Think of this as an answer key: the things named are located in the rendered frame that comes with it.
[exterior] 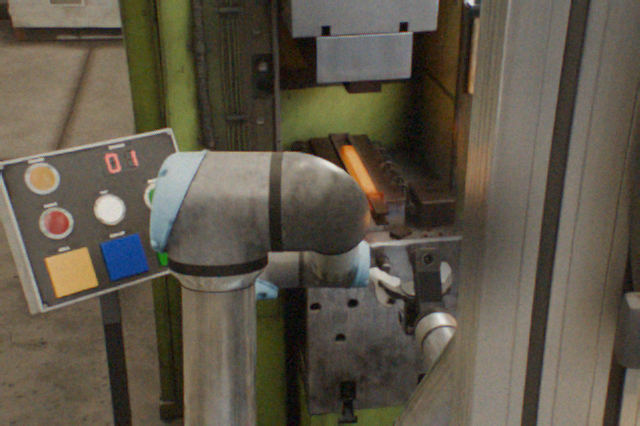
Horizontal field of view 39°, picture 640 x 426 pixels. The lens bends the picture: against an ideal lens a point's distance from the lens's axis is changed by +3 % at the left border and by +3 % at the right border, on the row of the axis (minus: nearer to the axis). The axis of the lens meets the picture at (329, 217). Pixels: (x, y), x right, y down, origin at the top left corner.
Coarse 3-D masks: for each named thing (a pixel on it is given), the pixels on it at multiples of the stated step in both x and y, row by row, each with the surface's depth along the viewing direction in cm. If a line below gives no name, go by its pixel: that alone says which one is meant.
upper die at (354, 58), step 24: (312, 48) 186; (336, 48) 181; (360, 48) 182; (384, 48) 183; (408, 48) 184; (312, 72) 188; (336, 72) 183; (360, 72) 184; (384, 72) 185; (408, 72) 186
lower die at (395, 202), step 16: (320, 144) 230; (336, 144) 227; (352, 144) 227; (368, 144) 229; (336, 160) 220; (368, 160) 219; (352, 176) 208; (384, 176) 210; (384, 192) 202; (400, 192) 202; (400, 208) 200; (400, 224) 202
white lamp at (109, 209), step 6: (108, 198) 171; (102, 204) 170; (108, 204) 171; (114, 204) 172; (102, 210) 170; (108, 210) 171; (114, 210) 171; (120, 210) 172; (102, 216) 170; (108, 216) 171; (114, 216) 171
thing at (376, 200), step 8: (344, 152) 220; (352, 152) 220; (352, 160) 215; (360, 160) 215; (352, 168) 211; (360, 168) 211; (360, 176) 206; (368, 176) 206; (360, 184) 203; (368, 184) 202; (368, 192) 197; (376, 192) 197; (368, 200) 196; (376, 200) 193; (376, 208) 190; (384, 208) 190; (376, 216) 191; (384, 216) 189; (376, 224) 189; (384, 224) 189
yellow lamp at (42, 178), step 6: (36, 168) 166; (42, 168) 166; (48, 168) 167; (30, 174) 165; (36, 174) 165; (42, 174) 166; (48, 174) 166; (30, 180) 165; (36, 180) 165; (42, 180) 166; (48, 180) 166; (54, 180) 167; (36, 186) 165; (42, 186) 166; (48, 186) 166
